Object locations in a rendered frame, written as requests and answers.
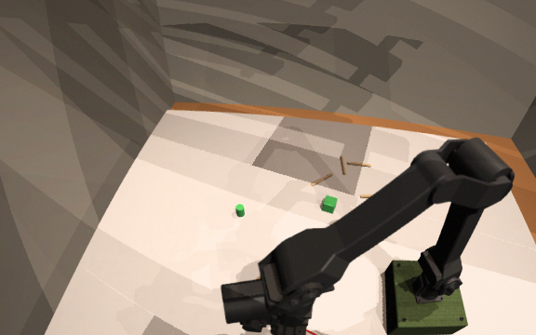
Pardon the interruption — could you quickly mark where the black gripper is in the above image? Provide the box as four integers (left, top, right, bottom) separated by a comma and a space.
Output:
271, 308, 313, 335

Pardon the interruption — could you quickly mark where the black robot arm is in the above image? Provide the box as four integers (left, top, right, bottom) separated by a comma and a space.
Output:
221, 138, 515, 332

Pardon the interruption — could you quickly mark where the green cylinder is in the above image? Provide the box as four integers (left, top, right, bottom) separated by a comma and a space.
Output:
235, 204, 245, 217

